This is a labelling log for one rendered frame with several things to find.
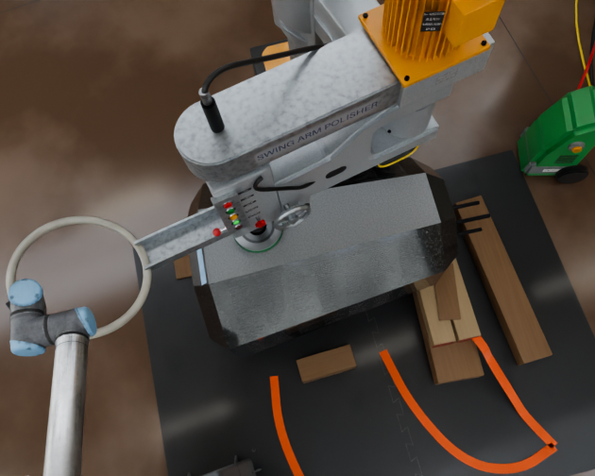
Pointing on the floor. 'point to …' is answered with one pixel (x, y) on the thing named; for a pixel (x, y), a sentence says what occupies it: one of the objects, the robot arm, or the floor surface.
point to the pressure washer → (566, 135)
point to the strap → (432, 422)
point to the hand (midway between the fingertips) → (33, 328)
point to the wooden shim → (182, 267)
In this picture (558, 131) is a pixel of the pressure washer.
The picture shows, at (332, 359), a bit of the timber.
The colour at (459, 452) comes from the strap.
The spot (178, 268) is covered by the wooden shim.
